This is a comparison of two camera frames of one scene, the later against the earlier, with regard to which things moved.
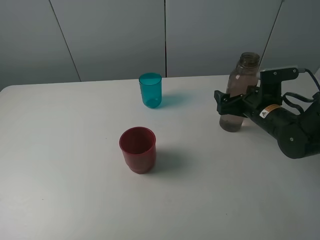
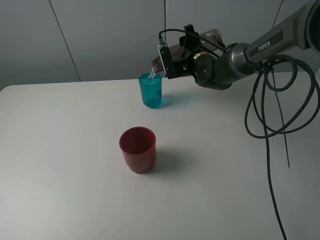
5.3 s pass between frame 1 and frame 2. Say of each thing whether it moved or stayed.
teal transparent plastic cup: stayed
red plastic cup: stayed
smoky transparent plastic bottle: moved
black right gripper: moved
